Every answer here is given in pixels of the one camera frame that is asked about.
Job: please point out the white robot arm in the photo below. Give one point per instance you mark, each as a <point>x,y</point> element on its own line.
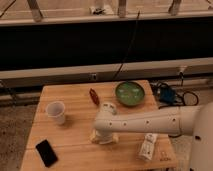
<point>195,121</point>

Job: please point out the black smartphone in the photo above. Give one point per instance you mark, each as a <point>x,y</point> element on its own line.
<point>46,153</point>

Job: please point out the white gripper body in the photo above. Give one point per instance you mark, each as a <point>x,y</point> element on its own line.
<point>104,137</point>

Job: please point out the blue device on floor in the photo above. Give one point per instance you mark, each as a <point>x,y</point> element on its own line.
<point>167,95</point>

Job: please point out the green ceramic bowl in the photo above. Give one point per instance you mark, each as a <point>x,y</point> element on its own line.
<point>129,93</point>

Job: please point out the small white plastic bottle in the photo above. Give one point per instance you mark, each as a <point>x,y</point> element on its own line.
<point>148,146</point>

